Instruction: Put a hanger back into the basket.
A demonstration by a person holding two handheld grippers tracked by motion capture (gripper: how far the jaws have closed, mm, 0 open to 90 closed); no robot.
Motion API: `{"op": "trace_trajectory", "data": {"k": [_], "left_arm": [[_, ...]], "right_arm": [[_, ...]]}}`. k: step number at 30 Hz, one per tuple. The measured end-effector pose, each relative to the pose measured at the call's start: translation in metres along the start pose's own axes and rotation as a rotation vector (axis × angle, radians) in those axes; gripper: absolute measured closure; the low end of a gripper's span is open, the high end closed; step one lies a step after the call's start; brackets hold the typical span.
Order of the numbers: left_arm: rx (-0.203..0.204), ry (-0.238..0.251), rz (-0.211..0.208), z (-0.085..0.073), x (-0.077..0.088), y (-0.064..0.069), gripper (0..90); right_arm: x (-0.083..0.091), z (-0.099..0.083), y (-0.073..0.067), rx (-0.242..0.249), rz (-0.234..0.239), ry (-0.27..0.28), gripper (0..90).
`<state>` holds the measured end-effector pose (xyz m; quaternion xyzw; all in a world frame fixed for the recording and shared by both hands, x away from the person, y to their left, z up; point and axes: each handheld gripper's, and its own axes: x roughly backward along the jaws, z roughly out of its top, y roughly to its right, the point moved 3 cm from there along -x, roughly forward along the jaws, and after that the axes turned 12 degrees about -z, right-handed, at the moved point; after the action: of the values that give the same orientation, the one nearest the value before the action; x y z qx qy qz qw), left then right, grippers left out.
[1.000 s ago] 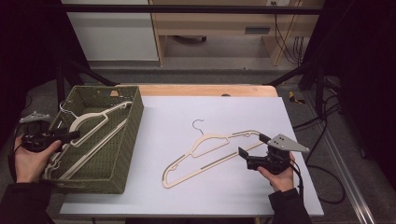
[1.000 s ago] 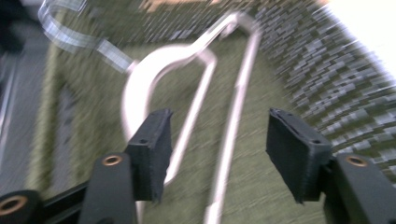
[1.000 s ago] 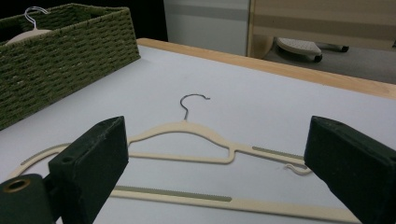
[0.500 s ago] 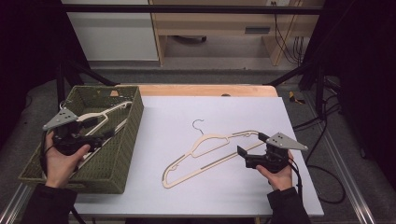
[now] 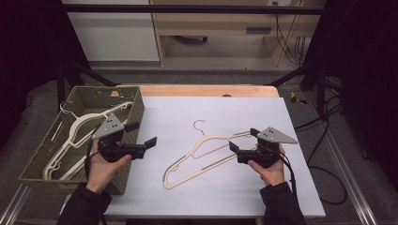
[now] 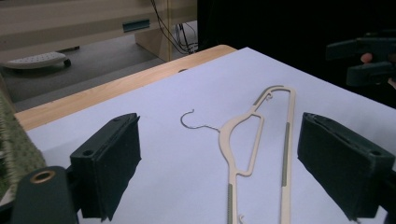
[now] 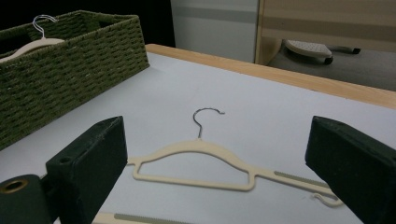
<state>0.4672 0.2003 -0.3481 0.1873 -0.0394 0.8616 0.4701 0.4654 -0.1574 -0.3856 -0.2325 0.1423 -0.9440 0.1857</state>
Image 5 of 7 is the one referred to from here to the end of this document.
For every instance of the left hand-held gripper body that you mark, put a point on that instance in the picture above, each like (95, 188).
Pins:
(109, 127)

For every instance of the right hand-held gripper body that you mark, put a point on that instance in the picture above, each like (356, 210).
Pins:
(273, 136)

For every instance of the beige clothes hanger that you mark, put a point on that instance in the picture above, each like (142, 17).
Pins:
(187, 179)
(83, 118)

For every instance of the green woven basket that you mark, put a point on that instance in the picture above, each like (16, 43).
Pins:
(87, 99)

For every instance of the person's right hand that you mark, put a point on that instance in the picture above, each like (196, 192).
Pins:
(272, 175)

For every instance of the person's left hand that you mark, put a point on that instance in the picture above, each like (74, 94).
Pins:
(100, 172)

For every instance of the yellow and black tool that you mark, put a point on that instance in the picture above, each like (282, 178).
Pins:
(294, 98)

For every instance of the black metal stand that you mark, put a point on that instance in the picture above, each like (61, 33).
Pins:
(320, 90)
(61, 90)

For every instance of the white table sheet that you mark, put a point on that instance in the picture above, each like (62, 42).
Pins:
(203, 200)

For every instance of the white cabinet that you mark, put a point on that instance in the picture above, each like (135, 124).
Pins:
(115, 37)

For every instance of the dark curtain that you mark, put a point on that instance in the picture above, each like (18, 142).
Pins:
(28, 47)
(369, 62)

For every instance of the light wooden desk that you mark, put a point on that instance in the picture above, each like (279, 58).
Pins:
(203, 22)

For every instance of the aluminium rail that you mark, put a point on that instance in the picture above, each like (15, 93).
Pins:
(356, 200)
(14, 207)

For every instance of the black horizontal frame bar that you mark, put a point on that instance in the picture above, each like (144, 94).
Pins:
(187, 9)

